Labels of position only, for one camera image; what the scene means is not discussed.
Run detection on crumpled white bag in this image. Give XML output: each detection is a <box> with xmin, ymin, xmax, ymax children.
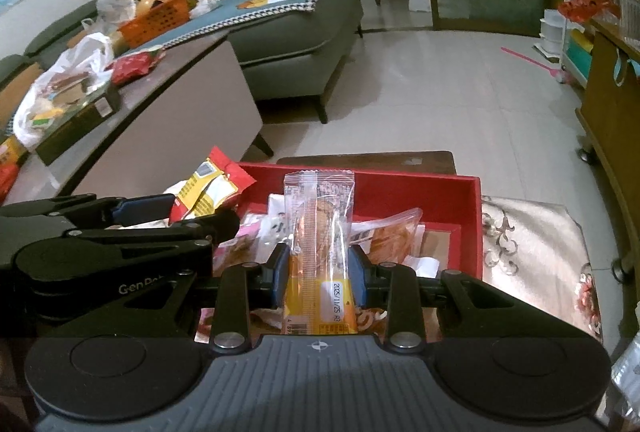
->
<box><xmin>190</xmin><ymin>0</ymin><xmax>222</xmax><ymax>19</ymax></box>

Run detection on grey coffee table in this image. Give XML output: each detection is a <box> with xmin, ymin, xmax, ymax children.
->
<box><xmin>0</xmin><ymin>32</ymin><xmax>275</xmax><ymax>208</ymax></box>

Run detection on wooden cabinet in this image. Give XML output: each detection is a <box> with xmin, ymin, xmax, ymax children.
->
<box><xmin>575</xmin><ymin>17</ymin><xmax>640</xmax><ymax>283</ymax></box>

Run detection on brown cardboard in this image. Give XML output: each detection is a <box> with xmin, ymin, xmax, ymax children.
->
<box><xmin>0</xmin><ymin>62</ymin><xmax>47</xmax><ymax>133</ymax></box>

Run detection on dark flat box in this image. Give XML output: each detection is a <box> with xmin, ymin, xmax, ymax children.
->
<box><xmin>35</xmin><ymin>85</ymin><xmax>121</xmax><ymax>165</ymax></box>

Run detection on white stacked containers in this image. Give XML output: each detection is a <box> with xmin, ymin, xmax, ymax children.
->
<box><xmin>541</xmin><ymin>9</ymin><xmax>567</xmax><ymax>59</ymax></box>

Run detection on orange snack bar packet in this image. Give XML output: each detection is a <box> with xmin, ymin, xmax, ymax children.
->
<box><xmin>282</xmin><ymin>168</ymin><xmax>360</xmax><ymax>335</ymax></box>

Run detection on pink fly swatter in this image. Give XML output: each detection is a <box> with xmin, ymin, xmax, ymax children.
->
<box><xmin>501</xmin><ymin>46</ymin><xmax>563</xmax><ymax>80</ymax></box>

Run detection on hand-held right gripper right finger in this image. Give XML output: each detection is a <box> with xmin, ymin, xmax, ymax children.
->
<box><xmin>348</xmin><ymin>243</ymin><xmax>601</xmax><ymax>355</ymax></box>

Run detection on silver plastic bag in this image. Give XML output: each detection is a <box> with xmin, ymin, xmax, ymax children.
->
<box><xmin>610</xmin><ymin>339</ymin><xmax>640</xmax><ymax>413</ymax></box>

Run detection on red paper decoration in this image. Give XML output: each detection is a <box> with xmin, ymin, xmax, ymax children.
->
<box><xmin>557</xmin><ymin>0</ymin><xmax>621</xmax><ymax>24</ymax></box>

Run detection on colourful drawer unit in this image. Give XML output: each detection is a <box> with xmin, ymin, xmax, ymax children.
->
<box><xmin>564</xmin><ymin>30</ymin><xmax>597</xmax><ymax>89</ymax></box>

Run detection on crumpled clear bag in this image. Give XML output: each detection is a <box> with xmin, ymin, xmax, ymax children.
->
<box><xmin>95</xmin><ymin>0</ymin><xmax>138</xmax><ymax>26</ymax></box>

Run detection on red yellow snack packet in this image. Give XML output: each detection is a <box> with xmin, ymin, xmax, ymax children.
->
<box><xmin>169</xmin><ymin>146</ymin><xmax>257</xmax><ymax>225</ymax></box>

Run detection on orange plastic basket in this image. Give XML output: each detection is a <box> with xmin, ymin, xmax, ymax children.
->
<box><xmin>118</xmin><ymin>0</ymin><xmax>191</xmax><ymax>48</ymax></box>

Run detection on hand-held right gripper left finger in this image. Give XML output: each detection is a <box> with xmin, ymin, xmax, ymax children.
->
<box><xmin>192</xmin><ymin>242</ymin><xmax>292</xmax><ymax>355</ymax></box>

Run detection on clear packet of brown snack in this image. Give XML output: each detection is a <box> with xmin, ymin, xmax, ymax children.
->
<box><xmin>212</xmin><ymin>232</ymin><xmax>278</xmax><ymax>276</ymax></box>

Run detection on clear packet of orange snack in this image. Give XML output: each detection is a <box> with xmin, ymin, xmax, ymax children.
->
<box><xmin>350</xmin><ymin>208</ymin><xmax>423</xmax><ymax>259</ymax></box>

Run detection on white plastic bag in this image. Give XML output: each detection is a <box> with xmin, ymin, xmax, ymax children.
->
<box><xmin>12</xmin><ymin>32</ymin><xmax>116</xmax><ymax>148</ymax></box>

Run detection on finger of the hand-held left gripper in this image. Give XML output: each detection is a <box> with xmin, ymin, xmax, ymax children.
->
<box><xmin>74</xmin><ymin>209</ymin><xmax>242</xmax><ymax>249</ymax></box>
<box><xmin>0</xmin><ymin>193</ymin><xmax>177</xmax><ymax>229</ymax></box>

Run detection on blue crocheted blanket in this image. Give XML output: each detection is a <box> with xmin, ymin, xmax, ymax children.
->
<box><xmin>145</xmin><ymin>0</ymin><xmax>346</xmax><ymax>50</ymax></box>

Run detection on grey green sofa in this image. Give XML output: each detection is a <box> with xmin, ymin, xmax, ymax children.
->
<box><xmin>0</xmin><ymin>0</ymin><xmax>365</xmax><ymax>124</ymax></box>

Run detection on red cardboard box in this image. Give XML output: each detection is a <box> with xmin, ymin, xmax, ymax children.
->
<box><xmin>235</xmin><ymin>162</ymin><xmax>484</xmax><ymax>283</ymax></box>

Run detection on light blue tag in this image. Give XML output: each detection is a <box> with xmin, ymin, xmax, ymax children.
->
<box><xmin>612</xmin><ymin>47</ymin><xmax>640</xmax><ymax>86</ymax></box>

